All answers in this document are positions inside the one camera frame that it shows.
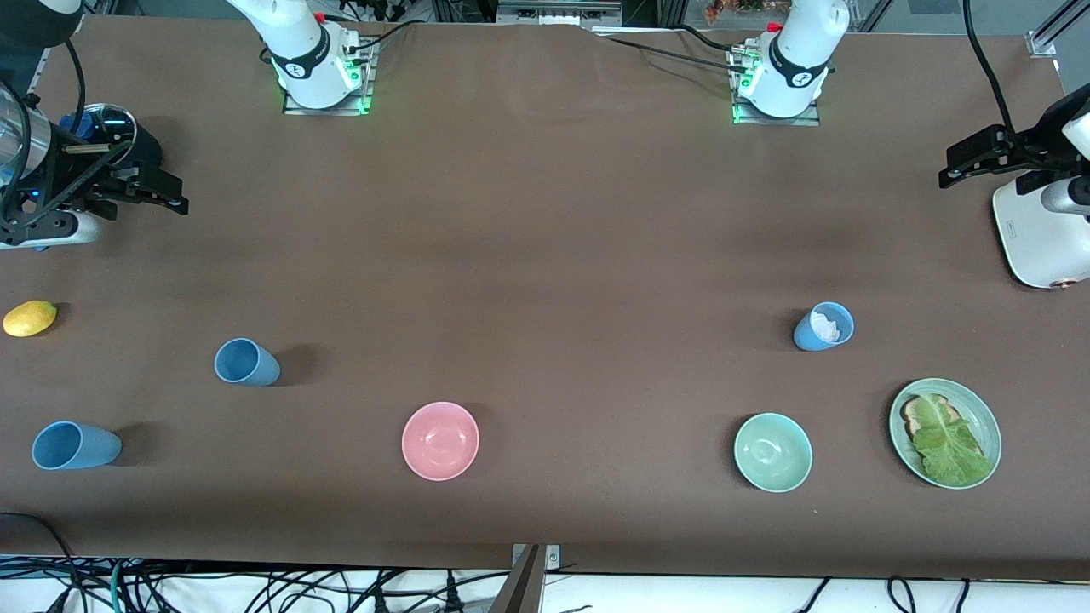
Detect white toaster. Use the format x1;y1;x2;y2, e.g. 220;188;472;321
992;175;1090;291

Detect grey metal box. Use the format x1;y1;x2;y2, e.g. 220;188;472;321
496;0;624;26

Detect orange brown object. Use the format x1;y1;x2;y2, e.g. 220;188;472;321
705;0;772;23

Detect mint green bowl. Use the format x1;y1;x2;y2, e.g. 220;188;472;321
733;412;813;494

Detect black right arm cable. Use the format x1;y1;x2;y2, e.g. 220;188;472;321
0;38;137;239

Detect green plate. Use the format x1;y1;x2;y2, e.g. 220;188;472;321
888;377;1003;490

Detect dark metal bar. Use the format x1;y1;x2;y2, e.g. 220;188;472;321
487;545;546;613

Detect brown table cover sheet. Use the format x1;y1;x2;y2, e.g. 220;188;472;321
0;15;1090;581

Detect toast slice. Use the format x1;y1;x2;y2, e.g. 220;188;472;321
903;393;985;461

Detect tangled black floor cables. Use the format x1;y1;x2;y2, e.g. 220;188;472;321
0;558;512;613

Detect yellow lemon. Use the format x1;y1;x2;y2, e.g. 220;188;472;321
3;300;59;338

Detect pink bowl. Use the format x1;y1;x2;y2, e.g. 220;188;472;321
401;401;480;482

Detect black base cable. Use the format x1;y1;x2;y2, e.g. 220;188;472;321
673;24;746;54
592;32;750;73
345;21;420;56

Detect green lettuce leaf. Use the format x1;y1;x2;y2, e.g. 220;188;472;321
911;396;994;488

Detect blue cup with paper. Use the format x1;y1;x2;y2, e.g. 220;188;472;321
793;301;855;352

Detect aluminium frame profile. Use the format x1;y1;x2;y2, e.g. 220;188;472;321
26;0;120;96
1026;0;1090;59

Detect black floor cable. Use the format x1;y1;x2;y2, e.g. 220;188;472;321
0;511;84;613

